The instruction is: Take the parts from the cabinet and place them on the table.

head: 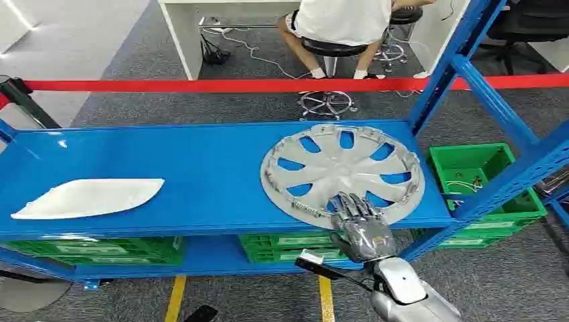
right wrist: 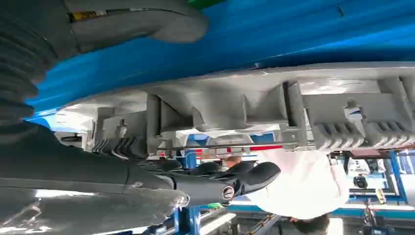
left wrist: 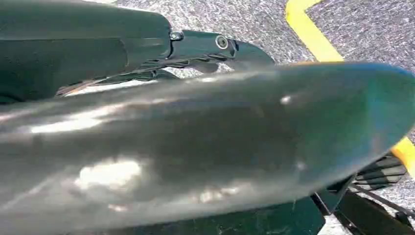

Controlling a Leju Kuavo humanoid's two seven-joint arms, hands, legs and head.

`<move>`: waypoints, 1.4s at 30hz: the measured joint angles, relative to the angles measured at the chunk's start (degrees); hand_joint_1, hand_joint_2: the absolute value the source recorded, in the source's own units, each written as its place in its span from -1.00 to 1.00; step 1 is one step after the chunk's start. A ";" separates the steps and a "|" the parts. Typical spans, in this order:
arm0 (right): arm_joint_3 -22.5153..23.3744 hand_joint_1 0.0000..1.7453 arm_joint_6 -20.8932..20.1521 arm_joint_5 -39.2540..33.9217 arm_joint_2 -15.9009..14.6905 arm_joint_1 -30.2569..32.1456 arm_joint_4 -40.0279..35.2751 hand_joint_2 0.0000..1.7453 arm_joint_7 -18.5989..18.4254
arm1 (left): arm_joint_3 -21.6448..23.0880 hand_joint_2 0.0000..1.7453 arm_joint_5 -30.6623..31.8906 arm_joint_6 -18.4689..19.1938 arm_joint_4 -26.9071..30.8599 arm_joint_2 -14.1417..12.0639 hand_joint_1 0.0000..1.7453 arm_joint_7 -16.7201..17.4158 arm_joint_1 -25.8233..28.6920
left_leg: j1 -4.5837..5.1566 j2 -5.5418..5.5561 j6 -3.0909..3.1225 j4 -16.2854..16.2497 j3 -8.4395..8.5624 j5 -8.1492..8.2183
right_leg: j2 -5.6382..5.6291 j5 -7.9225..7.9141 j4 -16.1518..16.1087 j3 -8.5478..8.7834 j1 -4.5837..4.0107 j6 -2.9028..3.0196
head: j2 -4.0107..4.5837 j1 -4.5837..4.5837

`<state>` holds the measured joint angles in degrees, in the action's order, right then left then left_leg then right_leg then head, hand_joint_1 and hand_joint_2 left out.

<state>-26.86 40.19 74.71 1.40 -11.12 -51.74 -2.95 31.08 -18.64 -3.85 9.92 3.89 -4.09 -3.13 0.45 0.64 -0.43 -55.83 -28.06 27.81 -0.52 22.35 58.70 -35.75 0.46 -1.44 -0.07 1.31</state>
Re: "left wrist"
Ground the black robot left foot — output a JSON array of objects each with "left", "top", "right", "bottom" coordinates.
[{"left": 107, "top": 152, "right": 415, "bottom": 235}]

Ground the yellow floor tape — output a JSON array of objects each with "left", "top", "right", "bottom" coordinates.
[{"left": 284, "top": 0, "right": 415, "bottom": 180}]

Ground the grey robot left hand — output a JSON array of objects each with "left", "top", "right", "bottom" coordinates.
[{"left": 0, "top": 0, "right": 415, "bottom": 235}]

